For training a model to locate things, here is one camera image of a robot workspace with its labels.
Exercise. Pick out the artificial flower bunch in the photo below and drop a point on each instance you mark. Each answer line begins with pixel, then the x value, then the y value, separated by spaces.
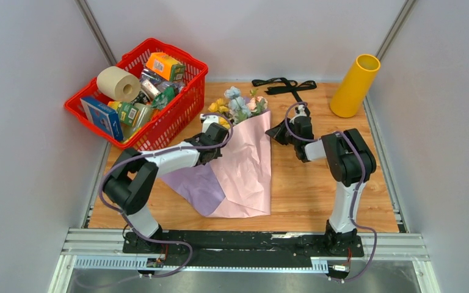
pixel 234 108

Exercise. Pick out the green yellow packet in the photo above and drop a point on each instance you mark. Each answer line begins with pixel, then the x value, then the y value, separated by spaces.
pixel 127 112

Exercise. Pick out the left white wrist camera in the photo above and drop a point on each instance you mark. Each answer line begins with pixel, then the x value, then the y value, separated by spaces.
pixel 207 120

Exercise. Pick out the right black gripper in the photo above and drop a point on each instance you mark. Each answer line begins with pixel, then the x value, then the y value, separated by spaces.
pixel 277 132

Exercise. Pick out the brown toilet paper roll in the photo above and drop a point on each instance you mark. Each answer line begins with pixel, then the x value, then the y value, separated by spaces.
pixel 118 84

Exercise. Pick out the pink wrapping paper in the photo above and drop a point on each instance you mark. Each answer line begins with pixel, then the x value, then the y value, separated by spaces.
pixel 244 170

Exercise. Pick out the red plastic shopping basket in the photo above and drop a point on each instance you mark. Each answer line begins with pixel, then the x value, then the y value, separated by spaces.
pixel 167 123

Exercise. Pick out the silver wrapped package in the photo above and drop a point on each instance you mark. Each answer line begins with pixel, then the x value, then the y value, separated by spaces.
pixel 153 84

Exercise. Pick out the aluminium frame rail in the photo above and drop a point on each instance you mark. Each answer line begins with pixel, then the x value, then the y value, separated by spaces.
pixel 102 249

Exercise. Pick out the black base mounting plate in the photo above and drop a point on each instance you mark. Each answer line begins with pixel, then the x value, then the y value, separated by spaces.
pixel 241 248

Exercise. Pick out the yellow cylindrical vase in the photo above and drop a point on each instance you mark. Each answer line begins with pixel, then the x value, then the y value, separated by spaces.
pixel 349 96

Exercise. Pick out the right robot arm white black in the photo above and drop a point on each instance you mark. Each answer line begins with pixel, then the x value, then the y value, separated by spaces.
pixel 351 163

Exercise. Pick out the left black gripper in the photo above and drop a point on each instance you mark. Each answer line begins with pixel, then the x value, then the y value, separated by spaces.
pixel 218 152

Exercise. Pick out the green snack bag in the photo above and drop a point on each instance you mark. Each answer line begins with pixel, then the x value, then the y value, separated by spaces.
pixel 163 99

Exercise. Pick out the blue box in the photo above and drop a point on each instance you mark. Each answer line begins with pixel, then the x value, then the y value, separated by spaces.
pixel 103 117

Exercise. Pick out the orange green box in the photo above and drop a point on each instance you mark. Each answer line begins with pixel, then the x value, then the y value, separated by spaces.
pixel 166 66

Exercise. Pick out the black ribbon gold lettering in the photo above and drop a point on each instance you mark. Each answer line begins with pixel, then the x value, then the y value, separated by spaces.
pixel 282 85

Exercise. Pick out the clear plastic bottle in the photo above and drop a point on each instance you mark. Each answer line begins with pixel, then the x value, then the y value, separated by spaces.
pixel 144 115

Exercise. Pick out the purple wrapping paper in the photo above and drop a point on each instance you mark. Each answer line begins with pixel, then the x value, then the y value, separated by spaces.
pixel 197 185

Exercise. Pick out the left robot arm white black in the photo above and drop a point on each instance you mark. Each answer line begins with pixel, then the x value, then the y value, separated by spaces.
pixel 129 182

